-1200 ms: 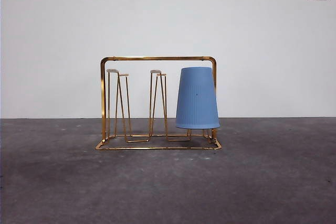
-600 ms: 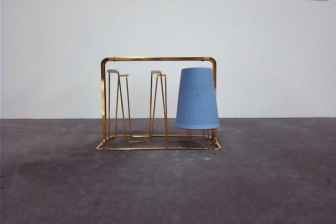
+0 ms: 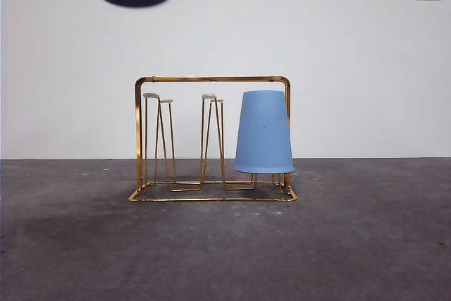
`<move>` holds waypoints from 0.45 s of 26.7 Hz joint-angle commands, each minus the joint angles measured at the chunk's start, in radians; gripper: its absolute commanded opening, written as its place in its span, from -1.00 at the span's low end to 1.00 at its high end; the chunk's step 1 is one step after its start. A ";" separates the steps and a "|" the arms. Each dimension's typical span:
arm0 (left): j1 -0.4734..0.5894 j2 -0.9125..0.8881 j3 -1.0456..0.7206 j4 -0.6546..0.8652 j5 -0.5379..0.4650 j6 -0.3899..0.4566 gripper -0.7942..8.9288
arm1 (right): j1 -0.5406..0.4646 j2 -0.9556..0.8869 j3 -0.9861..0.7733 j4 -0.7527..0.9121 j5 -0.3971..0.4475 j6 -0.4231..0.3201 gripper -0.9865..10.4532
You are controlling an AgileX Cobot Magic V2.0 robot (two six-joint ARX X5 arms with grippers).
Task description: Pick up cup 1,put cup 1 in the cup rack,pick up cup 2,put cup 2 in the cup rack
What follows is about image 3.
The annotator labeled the gold wire cup rack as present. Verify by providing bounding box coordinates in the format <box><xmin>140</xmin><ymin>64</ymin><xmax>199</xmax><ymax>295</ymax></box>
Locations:
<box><xmin>127</xmin><ymin>75</ymin><xmax>299</xmax><ymax>204</ymax></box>

